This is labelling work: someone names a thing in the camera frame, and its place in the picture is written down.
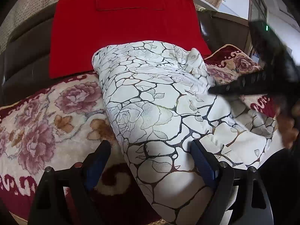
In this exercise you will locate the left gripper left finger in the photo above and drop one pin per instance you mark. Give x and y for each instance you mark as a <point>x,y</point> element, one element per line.
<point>50,205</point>

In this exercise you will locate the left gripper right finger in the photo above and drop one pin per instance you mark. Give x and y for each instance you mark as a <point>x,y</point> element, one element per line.
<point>242,191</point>

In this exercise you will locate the white crackle pattern coat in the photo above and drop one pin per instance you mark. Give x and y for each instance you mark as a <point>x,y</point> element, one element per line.
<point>155,96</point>

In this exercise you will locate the right hand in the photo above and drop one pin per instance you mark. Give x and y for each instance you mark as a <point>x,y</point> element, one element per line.
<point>286,125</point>

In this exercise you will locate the floral red beige blanket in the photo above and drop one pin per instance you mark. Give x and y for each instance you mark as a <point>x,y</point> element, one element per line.
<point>62,124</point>

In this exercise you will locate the large red cushion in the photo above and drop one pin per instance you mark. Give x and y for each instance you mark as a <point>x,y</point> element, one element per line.
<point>81,27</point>

